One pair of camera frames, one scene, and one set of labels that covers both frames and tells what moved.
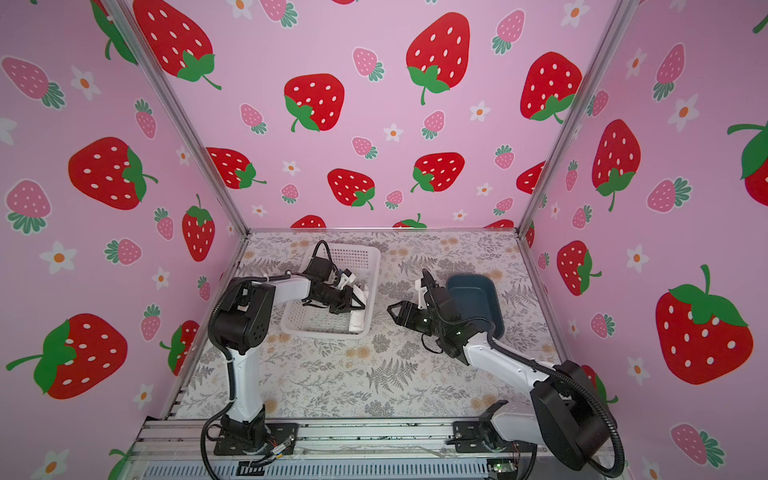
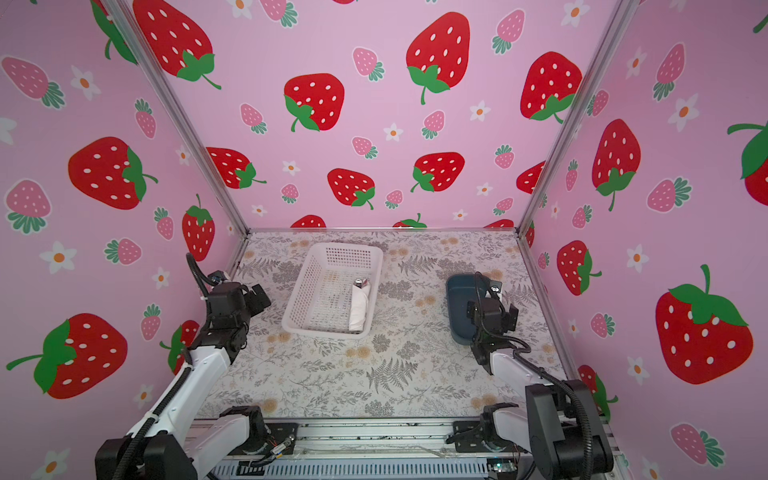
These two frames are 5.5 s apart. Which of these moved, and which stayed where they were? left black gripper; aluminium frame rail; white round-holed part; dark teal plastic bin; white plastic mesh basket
Moved: white round-holed part; left black gripper
Stayed: aluminium frame rail; white plastic mesh basket; dark teal plastic bin
